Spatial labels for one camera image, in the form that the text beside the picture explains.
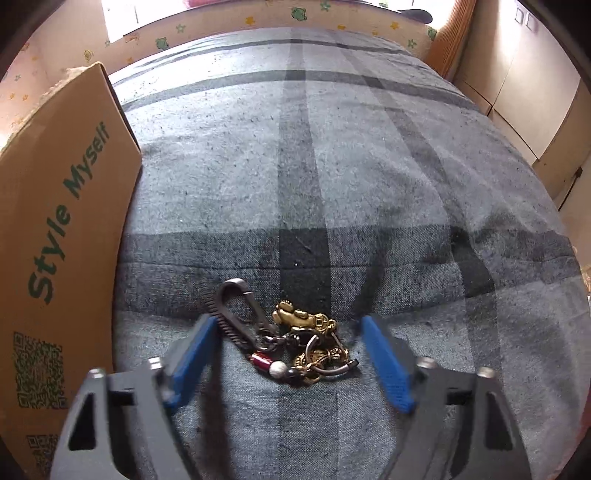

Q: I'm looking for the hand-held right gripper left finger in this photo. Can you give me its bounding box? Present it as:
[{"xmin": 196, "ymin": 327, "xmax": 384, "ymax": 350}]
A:
[{"xmin": 48, "ymin": 315, "xmax": 219, "ymax": 480}]

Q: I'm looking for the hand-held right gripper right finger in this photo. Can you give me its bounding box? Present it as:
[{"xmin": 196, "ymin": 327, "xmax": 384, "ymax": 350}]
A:
[{"xmin": 360, "ymin": 315, "xmax": 527, "ymax": 480}]

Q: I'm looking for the keychain with brass charms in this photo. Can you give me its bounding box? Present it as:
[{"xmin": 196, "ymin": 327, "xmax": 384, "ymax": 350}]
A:
[{"xmin": 217, "ymin": 278, "xmax": 362, "ymax": 385}]

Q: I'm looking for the brown cardboard box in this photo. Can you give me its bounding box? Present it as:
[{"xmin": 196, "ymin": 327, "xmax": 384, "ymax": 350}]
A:
[{"xmin": 0, "ymin": 62, "xmax": 143, "ymax": 480}]

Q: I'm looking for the grey plaid bed sheet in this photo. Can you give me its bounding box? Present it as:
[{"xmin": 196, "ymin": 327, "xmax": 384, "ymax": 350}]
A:
[{"xmin": 111, "ymin": 27, "xmax": 589, "ymax": 480}]

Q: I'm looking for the beige wardrobe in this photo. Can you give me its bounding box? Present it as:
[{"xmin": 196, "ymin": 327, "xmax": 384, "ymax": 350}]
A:
[{"xmin": 450, "ymin": 0, "xmax": 591, "ymax": 162}]

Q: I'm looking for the orange curtain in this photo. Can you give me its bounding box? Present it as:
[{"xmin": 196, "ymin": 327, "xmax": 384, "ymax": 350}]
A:
[{"xmin": 422, "ymin": 0, "xmax": 477, "ymax": 79}]

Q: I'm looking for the window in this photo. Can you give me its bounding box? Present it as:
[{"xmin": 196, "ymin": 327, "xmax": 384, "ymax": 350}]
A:
[{"xmin": 102, "ymin": 0, "xmax": 195, "ymax": 42}]

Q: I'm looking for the white double wall switch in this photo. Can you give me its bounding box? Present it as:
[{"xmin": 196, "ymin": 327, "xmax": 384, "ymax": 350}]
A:
[{"xmin": 516, "ymin": 8, "xmax": 540, "ymax": 32}]

